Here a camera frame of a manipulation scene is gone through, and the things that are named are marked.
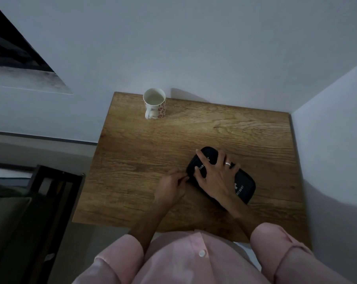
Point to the person's left hand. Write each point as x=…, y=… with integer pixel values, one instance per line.
x=168, y=190

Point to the person's right hand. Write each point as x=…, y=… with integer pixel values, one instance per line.
x=221, y=181

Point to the person's left fingers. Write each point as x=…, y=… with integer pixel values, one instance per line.
x=178, y=178

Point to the person's right thumb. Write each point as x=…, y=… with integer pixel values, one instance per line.
x=199, y=176

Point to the person's right middle finger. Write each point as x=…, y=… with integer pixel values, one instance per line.
x=216, y=162

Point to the person's right little finger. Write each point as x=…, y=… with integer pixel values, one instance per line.
x=237, y=170

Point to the black zippered pouch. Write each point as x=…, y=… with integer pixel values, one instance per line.
x=245, y=186

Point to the person's left forearm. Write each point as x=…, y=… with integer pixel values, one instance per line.
x=149, y=221

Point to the person's right forearm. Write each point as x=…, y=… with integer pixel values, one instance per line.
x=243, y=217

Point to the white mug with red flowers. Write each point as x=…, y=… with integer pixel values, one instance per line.
x=154, y=106

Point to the white shirt button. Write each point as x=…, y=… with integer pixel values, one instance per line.
x=202, y=253

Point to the pink button shirt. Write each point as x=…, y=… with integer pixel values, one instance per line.
x=196, y=263

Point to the dark wooden chair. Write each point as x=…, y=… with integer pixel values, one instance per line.
x=54, y=209

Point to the green cushion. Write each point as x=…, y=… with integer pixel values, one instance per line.
x=6, y=221

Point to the dark window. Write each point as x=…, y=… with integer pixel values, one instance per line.
x=15, y=56

